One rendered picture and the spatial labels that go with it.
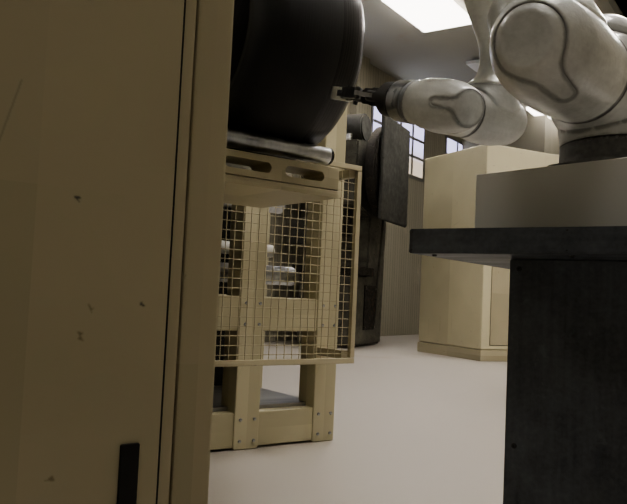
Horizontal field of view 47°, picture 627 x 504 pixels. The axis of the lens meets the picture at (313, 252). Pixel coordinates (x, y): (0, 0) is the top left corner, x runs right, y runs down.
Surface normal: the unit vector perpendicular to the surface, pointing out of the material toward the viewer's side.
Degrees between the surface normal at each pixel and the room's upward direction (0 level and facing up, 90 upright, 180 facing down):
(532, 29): 97
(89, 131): 90
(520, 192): 90
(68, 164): 90
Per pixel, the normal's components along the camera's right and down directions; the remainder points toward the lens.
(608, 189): -0.55, -0.07
